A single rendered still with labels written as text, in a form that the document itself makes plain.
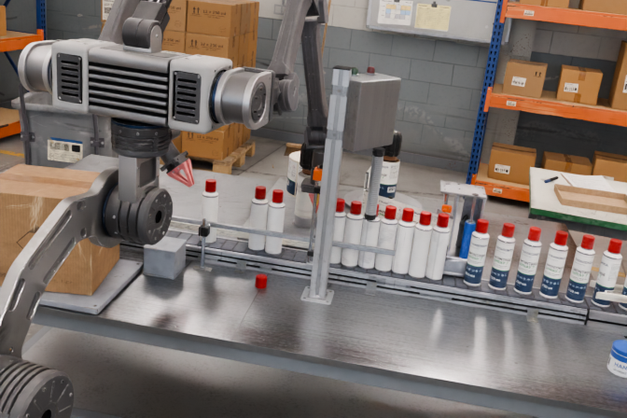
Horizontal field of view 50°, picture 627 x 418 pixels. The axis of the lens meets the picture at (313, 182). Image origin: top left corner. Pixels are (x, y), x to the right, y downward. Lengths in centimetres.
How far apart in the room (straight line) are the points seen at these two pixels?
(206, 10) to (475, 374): 417
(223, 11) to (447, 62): 220
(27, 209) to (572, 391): 143
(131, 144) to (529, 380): 111
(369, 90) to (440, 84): 470
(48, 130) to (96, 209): 277
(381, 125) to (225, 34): 364
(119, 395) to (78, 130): 212
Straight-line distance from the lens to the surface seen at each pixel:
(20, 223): 191
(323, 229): 190
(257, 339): 177
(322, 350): 175
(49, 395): 143
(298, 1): 186
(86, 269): 189
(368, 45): 654
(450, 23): 629
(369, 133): 183
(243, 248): 214
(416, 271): 206
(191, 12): 548
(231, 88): 146
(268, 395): 262
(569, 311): 212
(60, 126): 436
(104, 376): 272
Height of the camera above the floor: 175
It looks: 18 degrees down
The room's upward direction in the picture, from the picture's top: 6 degrees clockwise
